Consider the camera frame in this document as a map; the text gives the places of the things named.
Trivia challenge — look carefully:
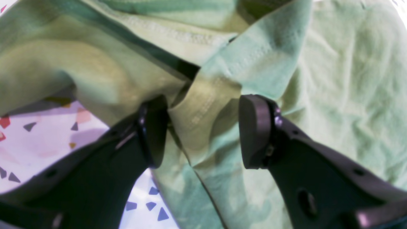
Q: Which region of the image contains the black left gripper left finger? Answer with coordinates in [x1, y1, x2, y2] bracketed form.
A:
[0, 95, 169, 229]

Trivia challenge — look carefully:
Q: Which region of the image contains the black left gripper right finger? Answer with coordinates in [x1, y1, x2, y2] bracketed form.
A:
[238, 94, 407, 229]

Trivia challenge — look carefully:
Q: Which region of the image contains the terrazzo pattern tablecloth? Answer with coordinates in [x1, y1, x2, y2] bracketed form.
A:
[0, 0, 182, 229]

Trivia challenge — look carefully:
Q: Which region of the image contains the green t-shirt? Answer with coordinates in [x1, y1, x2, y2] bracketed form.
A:
[1, 0, 406, 229]

